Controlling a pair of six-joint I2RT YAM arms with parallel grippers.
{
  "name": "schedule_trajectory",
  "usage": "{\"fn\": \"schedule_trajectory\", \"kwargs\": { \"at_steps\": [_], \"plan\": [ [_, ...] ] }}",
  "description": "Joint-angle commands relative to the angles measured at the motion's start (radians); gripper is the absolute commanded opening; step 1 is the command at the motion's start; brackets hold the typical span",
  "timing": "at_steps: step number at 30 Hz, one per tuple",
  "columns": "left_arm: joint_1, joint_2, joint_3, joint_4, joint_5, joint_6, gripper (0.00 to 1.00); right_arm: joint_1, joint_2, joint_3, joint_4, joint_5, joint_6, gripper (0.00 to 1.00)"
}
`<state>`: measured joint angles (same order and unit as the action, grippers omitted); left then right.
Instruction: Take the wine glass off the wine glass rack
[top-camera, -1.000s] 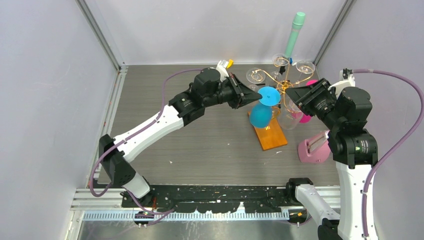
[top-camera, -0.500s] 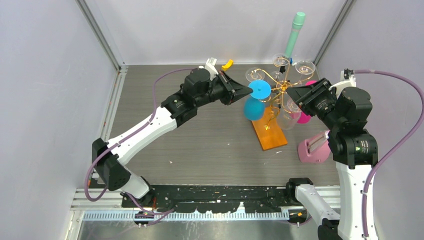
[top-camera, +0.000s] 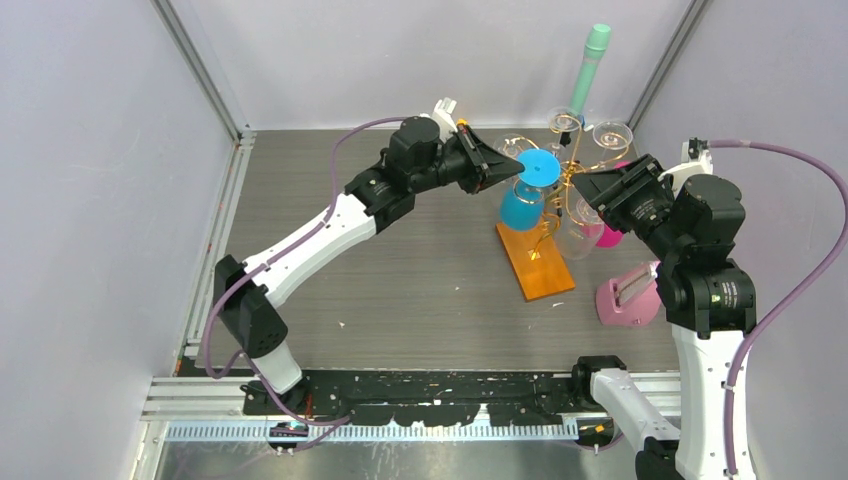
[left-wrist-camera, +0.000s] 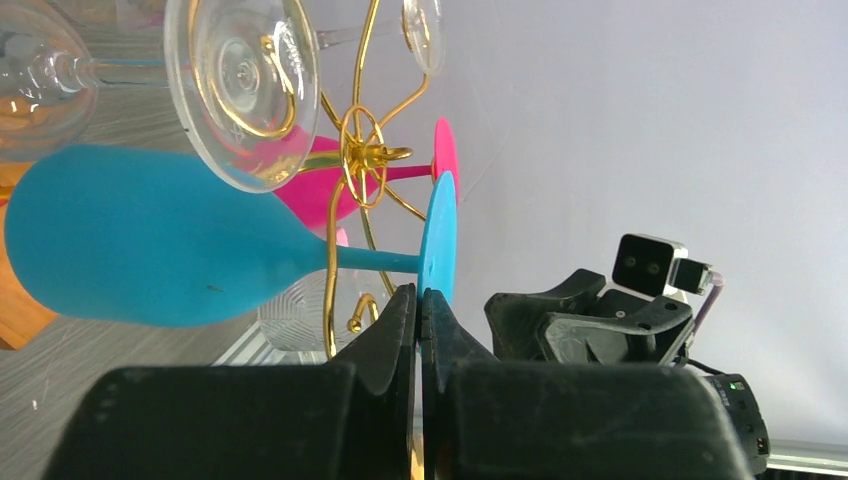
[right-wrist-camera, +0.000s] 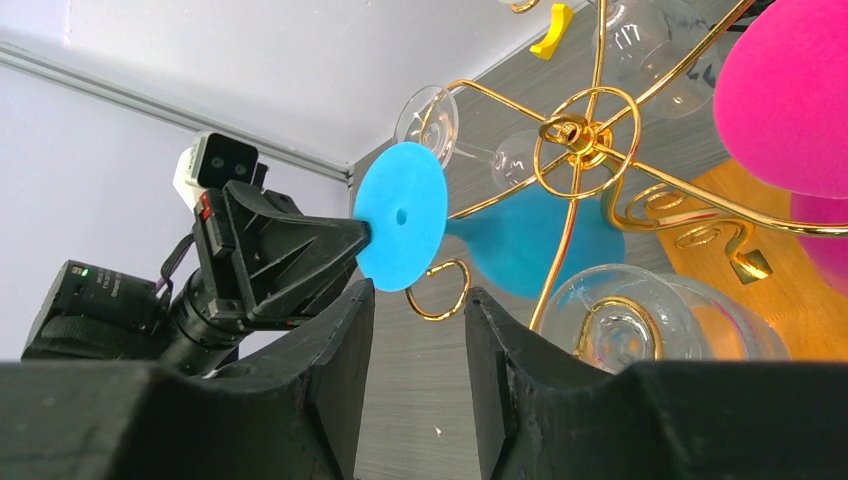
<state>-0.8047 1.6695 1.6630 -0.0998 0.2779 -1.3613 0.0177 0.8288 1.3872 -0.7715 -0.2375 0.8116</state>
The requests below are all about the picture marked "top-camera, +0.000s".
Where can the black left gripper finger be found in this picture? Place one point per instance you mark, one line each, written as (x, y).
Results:
(492, 177)
(484, 157)

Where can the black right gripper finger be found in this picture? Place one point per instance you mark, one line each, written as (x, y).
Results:
(608, 209)
(605, 184)

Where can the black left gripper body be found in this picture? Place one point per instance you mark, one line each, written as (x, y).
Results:
(468, 159)

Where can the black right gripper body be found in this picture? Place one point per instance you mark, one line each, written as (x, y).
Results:
(648, 200)

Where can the clear patterned wine glass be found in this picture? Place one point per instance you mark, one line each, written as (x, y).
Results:
(580, 229)

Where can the blue plastic wine glass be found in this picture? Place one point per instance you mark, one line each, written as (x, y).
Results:
(523, 202)

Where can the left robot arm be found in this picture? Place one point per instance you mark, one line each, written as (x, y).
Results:
(421, 155)

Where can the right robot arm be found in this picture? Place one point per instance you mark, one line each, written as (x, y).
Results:
(689, 223)

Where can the pink plastic wine glass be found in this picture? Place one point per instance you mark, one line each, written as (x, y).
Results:
(609, 238)

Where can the orange wooden rack base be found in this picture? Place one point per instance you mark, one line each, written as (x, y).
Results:
(536, 262)

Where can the mint green tube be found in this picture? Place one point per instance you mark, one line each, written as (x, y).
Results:
(595, 47)

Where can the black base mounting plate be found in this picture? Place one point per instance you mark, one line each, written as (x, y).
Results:
(432, 398)

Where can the gold wire glass rack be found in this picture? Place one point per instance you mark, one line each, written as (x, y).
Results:
(559, 193)

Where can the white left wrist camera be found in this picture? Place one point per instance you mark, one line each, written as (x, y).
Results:
(442, 114)

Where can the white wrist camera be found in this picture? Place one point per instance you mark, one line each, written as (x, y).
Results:
(696, 159)
(442, 114)

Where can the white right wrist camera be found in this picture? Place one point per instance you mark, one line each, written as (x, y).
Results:
(696, 159)

